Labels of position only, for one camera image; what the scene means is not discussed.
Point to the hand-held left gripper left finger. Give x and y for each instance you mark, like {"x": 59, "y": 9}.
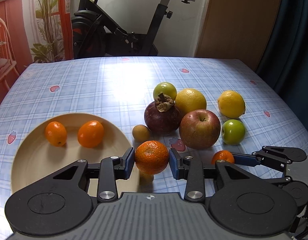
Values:
{"x": 129, "y": 162}

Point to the yellow lemon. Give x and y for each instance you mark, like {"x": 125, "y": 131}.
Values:
{"x": 231, "y": 104}

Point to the small green apple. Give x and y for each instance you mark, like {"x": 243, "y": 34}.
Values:
{"x": 166, "y": 90}
{"x": 233, "y": 132}

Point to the black exercise bike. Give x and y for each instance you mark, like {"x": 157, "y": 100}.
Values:
{"x": 94, "y": 27}

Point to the oval kumquat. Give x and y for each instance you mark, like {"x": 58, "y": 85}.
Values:
{"x": 90, "y": 134}
{"x": 56, "y": 133}

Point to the bumpy mandarin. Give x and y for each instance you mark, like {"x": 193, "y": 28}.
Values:
{"x": 151, "y": 157}

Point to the wooden door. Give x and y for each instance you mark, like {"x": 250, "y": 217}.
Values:
{"x": 239, "y": 17}

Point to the blue plaid tablecloth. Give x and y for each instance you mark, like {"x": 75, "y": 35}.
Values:
{"x": 94, "y": 85}

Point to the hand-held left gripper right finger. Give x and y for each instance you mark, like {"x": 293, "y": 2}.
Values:
{"x": 174, "y": 162}

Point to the red apple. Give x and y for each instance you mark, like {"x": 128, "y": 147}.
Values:
{"x": 200, "y": 129}

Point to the dark blue curtain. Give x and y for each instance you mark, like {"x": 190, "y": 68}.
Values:
{"x": 293, "y": 30}

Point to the small mandarin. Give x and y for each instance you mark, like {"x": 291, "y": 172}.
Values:
{"x": 222, "y": 157}

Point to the tan longan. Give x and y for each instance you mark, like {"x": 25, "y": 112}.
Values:
{"x": 141, "y": 132}
{"x": 146, "y": 177}

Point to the beige round plate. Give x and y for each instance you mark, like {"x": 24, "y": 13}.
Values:
{"x": 56, "y": 162}

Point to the wall poster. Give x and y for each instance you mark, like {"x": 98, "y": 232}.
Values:
{"x": 24, "y": 30}

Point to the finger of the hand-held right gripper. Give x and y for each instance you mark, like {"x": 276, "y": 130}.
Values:
{"x": 281, "y": 180}
{"x": 245, "y": 160}

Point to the dark purple mangosteen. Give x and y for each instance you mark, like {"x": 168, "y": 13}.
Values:
{"x": 162, "y": 118}

